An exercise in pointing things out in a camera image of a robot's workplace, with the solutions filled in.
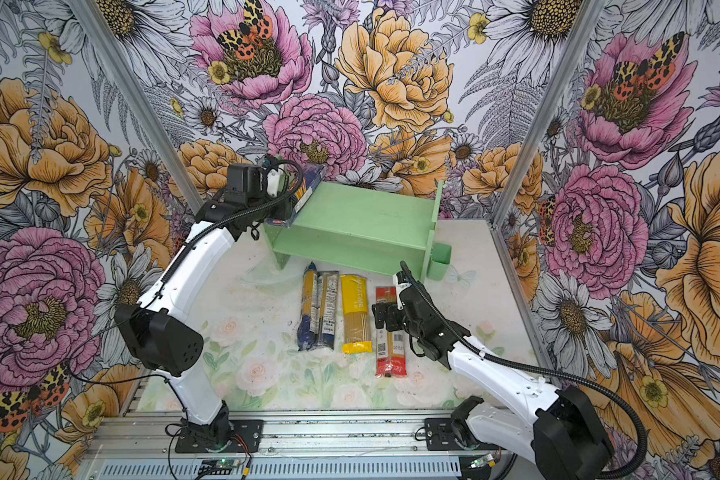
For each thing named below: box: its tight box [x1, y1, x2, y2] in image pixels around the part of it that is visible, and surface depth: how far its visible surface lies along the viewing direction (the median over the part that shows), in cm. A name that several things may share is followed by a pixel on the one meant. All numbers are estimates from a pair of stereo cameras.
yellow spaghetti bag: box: [340, 274, 373, 354], surface depth 96 cm
